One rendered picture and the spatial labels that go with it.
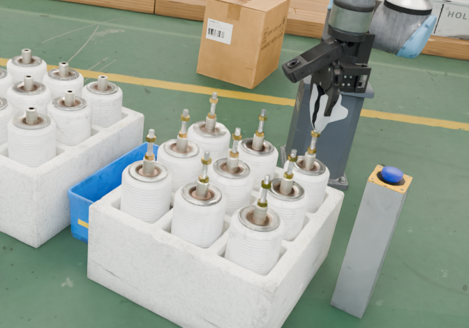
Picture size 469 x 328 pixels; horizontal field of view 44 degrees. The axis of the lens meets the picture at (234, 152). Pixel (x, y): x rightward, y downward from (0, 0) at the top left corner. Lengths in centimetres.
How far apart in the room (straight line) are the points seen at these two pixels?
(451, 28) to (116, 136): 215
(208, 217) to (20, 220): 45
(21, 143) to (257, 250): 54
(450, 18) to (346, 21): 212
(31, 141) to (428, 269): 94
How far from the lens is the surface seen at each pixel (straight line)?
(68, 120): 132
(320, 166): 122
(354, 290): 123
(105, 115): 141
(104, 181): 138
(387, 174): 110
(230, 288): 103
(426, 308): 136
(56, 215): 132
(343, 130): 158
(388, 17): 147
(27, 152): 126
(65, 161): 127
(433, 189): 181
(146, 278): 113
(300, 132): 159
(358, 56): 112
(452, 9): 315
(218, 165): 115
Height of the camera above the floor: 83
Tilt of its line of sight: 29 degrees down
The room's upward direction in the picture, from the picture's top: 9 degrees clockwise
